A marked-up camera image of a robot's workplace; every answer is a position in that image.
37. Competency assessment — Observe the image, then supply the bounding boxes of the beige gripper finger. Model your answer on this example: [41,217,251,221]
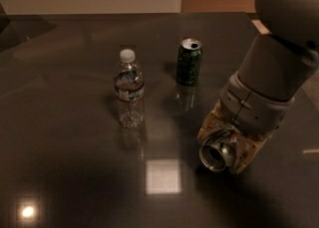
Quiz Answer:
[229,129,267,174]
[197,102,232,142]

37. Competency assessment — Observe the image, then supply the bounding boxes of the silver 7up can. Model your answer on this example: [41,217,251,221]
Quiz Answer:
[199,129,237,172]

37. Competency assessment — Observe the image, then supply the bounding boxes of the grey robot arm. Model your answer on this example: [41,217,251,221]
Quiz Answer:
[197,0,319,174]

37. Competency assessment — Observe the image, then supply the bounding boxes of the green soda can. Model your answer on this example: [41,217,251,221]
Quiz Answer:
[176,38,202,86]

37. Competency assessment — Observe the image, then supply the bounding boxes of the clear plastic water bottle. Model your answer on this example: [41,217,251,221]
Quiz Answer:
[114,49,145,128]

